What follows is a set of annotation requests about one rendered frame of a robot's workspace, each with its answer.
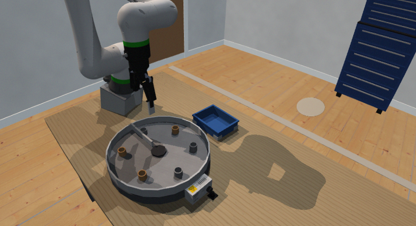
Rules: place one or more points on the blue plastic crate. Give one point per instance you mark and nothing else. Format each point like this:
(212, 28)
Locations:
(215, 121)

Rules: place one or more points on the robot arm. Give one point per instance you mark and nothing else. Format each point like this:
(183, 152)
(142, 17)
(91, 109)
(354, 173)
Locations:
(135, 20)

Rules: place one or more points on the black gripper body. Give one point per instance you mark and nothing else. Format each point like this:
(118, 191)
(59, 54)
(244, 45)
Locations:
(140, 68)

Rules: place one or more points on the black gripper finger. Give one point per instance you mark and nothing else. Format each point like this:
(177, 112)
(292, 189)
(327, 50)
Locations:
(135, 84)
(149, 90)

